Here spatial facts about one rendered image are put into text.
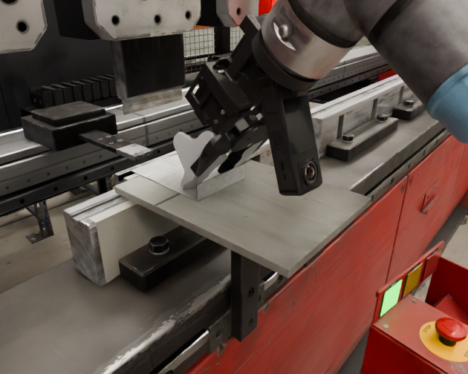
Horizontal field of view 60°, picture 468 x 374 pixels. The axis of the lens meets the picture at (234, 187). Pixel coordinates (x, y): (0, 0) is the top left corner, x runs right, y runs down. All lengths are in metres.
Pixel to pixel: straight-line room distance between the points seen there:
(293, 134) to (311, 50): 0.08
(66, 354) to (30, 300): 0.11
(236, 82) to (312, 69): 0.09
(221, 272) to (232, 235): 0.16
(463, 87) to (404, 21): 0.06
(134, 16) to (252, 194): 0.24
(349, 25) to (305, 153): 0.13
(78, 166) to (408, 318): 0.61
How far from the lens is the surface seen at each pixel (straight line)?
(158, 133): 0.90
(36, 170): 0.77
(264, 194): 0.49
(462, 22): 0.31
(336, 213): 0.47
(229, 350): 0.65
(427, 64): 0.31
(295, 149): 0.39
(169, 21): 0.52
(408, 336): 0.66
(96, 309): 0.54
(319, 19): 0.34
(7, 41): 0.42
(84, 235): 0.54
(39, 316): 0.56
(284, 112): 0.39
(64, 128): 0.72
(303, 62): 0.36
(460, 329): 0.66
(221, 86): 0.41
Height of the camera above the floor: 1.23
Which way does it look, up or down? 26 degrees down
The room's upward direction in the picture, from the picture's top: straight up
